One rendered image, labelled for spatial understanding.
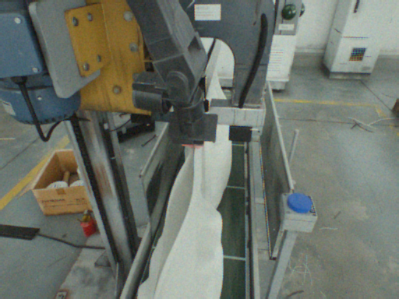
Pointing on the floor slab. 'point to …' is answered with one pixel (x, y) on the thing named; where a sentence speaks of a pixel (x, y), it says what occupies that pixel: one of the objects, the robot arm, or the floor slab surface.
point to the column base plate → (94, 272)
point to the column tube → (105, 182)
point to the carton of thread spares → (43, 178)
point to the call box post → (281, 262)
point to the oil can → (87, 223)
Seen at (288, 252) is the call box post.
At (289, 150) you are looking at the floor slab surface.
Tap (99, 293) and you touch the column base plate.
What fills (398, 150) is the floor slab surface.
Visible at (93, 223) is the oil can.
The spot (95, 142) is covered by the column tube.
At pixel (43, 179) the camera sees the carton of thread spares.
